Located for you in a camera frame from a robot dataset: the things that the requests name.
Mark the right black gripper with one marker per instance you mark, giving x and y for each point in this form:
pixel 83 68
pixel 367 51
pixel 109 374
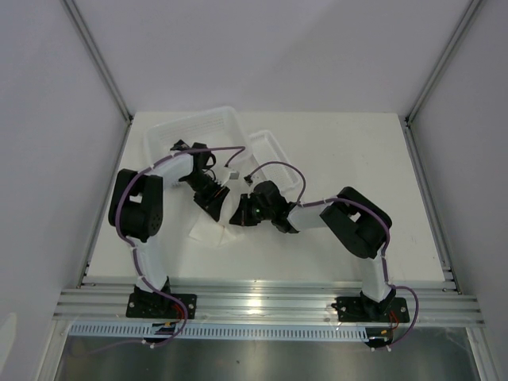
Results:
pixel 241 217

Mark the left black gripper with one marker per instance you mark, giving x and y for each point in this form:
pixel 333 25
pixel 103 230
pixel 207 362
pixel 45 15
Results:
pixel 211 204

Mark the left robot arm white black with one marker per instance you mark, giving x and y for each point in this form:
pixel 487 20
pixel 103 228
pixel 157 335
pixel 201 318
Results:
pixel 137 208

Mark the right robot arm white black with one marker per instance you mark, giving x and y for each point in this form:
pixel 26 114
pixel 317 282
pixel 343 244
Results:
pixel 360 226

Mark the small white plastic tray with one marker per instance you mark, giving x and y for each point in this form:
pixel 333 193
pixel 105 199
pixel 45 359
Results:
pixel 265 148

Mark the large white plastic basket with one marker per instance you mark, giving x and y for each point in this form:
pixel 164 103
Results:
pixel 219 127

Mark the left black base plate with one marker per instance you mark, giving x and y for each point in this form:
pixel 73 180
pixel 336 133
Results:
pixel 153 306

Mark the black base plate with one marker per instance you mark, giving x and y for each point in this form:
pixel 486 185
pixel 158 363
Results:
pixel 153 306
pixel 357 309

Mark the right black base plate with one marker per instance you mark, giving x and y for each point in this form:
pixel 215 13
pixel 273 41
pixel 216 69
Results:
pixel 357 309

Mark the left side aluminium rail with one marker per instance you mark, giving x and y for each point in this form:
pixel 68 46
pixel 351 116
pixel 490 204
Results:
pixel 103 205

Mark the aluminium rail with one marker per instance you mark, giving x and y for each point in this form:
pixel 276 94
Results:
pixel 266 302
pixel 103 205
pixel 436 227

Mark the white slotted cable duct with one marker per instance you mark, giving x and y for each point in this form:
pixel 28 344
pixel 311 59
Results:
pixel 212 331

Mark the right aluminium frame post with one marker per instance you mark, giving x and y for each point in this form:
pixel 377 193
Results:
pixel 451 47

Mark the aluminium frame post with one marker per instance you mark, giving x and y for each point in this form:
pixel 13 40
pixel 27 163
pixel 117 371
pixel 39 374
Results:
pixel 84 33
pixel 451 47

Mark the left aluminium frame post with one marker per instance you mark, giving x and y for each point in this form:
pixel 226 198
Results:
pixel 84 33

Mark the right side aluminium rail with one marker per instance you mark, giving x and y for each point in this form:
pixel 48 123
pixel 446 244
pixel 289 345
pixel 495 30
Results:
pixel 436 227

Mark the aluminium front rail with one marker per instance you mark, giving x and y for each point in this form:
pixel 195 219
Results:
pixel 266 302

